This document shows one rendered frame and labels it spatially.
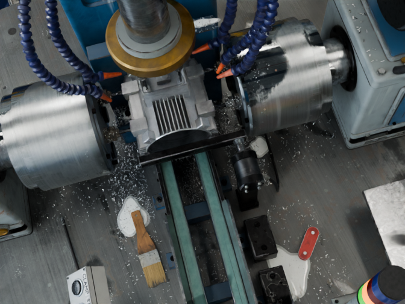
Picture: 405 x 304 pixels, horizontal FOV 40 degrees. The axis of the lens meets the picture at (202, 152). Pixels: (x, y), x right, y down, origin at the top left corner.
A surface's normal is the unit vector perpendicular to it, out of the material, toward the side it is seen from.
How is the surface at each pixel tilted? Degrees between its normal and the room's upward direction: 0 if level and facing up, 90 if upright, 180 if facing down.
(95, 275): 51
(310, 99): 62
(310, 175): 0
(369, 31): 0
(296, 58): 17
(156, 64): 0
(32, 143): 32
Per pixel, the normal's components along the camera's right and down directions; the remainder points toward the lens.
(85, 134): 0.09, 0.21
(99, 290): 0.71, -0.43
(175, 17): -0.07, -0.38
